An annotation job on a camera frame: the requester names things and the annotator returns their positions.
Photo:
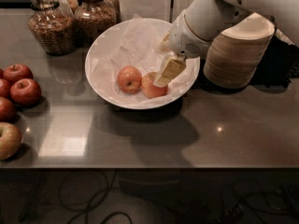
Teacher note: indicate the left glass granola jar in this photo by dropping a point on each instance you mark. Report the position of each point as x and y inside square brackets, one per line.
[52, 29]

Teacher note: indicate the yellow-green apple at bottom left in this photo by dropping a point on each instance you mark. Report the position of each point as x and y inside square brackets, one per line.
[10, 140]

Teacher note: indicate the red apple upper left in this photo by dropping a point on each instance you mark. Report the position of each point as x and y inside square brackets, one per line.
[16, 72]

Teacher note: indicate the red apple at left edge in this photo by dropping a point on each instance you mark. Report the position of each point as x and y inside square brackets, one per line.
[4, 88]

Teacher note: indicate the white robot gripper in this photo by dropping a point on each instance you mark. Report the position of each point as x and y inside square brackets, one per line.
[183, 40]

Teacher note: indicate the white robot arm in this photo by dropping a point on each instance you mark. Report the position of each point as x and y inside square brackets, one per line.
[194, 29]

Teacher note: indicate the yellow-red apple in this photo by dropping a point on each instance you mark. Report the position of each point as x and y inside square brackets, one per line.
[129, 79]
[149, 89]

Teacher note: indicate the red apple middle left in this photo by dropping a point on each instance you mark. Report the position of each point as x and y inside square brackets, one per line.
[25, 92]

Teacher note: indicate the front stack of paper bowls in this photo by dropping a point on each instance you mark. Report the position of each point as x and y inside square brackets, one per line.
[236, 52]

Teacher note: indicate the right glass granola jar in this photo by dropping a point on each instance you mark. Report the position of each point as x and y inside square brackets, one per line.
[94, 17]

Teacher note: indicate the white paper bowl liner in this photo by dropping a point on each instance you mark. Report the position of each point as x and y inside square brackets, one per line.
[137, 47]

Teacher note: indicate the large white bowl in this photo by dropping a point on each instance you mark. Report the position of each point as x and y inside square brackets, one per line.
[102, 87]

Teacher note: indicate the dark red apple lower left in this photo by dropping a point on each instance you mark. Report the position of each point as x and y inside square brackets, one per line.
[7, 109]

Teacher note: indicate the glass granola jar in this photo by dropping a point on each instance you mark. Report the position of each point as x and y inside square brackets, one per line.
[94, 17]
[52, 29]

